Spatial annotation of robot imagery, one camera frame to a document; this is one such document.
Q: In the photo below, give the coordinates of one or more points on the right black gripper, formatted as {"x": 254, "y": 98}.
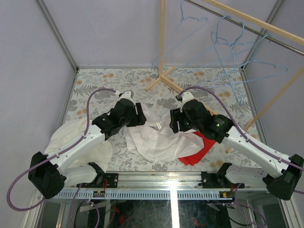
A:
{"x": 175, "y": 115}

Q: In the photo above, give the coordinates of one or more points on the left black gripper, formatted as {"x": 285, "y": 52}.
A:
{"x": 138, "y": 114}

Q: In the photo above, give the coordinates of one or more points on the white button shirt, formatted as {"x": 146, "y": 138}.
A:
{"x": 156, "y": 141}

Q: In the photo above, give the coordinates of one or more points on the cream white garment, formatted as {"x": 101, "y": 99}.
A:
{"x": 100, "y": 154}

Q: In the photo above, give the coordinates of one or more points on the blue wire hanger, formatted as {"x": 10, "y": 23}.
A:
{"x": 209, "y": 55}
{"x": 275, "y": 70}
{"x": 217, "y": 40}
{"x": 186, "y": 28}

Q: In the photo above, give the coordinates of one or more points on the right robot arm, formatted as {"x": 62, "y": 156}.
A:
{"x": 279, "y": 173}

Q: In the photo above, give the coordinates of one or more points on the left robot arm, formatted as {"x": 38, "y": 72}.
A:
{"x": 76, "y": 147}

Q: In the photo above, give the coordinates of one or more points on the red shirt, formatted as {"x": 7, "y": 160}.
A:
{"x": 195, "y": 158}

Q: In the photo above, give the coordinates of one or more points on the floral table mat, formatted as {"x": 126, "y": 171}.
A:
{"x": 92, "y": 94}

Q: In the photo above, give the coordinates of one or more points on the metal hanging rod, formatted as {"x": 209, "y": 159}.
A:
{"x": 247, "y": 27}

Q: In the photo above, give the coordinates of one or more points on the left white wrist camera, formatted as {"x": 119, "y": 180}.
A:
{"x": 126, "y": 95}

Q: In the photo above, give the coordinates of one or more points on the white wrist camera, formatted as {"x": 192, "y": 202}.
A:
{"x": 184, "y": 97}
{"x": 126, "y": 95}

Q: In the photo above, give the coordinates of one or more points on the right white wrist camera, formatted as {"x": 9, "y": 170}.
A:
{"x": 184, "y": 97}

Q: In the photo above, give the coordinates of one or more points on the wooden rack frame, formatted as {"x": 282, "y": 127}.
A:
{"x": 163, "y": 75}

